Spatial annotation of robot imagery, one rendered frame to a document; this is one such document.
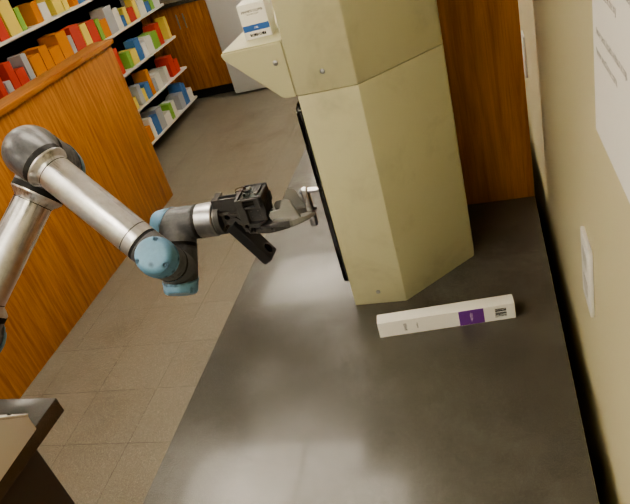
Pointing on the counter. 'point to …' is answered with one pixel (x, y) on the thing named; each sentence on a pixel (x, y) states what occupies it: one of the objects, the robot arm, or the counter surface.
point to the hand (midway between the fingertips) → (310, 214)
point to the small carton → (256, 18)
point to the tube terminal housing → (381, 138)
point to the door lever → (309, 202)
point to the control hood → (263, 62)
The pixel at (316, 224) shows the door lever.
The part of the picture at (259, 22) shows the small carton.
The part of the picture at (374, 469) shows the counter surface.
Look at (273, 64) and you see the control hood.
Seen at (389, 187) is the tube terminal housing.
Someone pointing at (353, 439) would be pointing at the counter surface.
